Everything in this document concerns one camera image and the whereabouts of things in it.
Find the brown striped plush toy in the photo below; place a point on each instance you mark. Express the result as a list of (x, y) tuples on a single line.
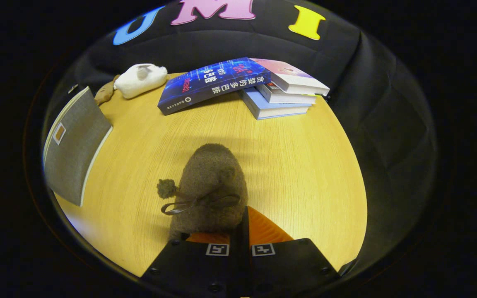
[(105, 93)]

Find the light blue book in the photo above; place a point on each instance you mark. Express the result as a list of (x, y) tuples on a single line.
[(275, 111)]

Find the pink cover book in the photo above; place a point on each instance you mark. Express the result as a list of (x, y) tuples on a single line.
[(288, 72)]

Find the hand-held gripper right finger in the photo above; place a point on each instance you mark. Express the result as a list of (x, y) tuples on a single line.
[(245, 248)]

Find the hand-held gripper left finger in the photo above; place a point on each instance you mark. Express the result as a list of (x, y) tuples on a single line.
[(234, 256)]

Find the white plush toy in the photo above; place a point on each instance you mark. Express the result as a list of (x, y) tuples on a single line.
[(139, 80)]

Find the brown fuzzy shoe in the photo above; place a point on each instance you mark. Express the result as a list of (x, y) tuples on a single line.
[(213, 174)]

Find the white book red spine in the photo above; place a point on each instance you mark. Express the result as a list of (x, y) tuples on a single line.
[(288, 98)]

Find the dark blue book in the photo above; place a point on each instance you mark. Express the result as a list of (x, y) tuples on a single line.
[(213, 82)]

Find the small silver clip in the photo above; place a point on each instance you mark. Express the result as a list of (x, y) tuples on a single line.
[(73, 88)]

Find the grey fabric storage box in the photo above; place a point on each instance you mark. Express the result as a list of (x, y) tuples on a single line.
[(77, 153)]

